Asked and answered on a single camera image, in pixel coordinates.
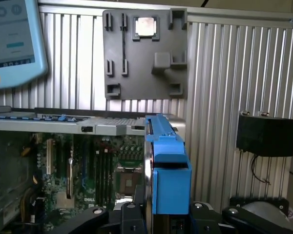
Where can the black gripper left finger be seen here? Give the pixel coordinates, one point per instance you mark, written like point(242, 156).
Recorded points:
point(134, 219)

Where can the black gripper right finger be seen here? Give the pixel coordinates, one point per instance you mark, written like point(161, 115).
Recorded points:
point(205, 219)

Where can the CPU socket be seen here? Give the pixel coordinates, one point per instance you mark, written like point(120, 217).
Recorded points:
point(129, 181)

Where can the green Dell motherboard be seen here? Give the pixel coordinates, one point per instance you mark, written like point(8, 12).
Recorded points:
point(53, 180)

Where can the black box on table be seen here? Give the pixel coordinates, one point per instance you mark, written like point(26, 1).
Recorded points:
point(266, 136)

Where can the blue expansion slot latch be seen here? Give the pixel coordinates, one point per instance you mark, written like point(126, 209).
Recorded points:
point(61, 118)

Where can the open grey PC case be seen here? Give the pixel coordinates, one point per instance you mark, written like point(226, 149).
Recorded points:
point(51, 125)

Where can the grey parts rack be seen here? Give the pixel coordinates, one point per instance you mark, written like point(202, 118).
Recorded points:
point(141, 73)

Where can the blue teach pendant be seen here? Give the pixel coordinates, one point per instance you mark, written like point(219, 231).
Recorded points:
point(14, 70)

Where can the silver CPU chip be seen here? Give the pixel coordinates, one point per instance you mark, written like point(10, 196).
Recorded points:
point(145, 26)

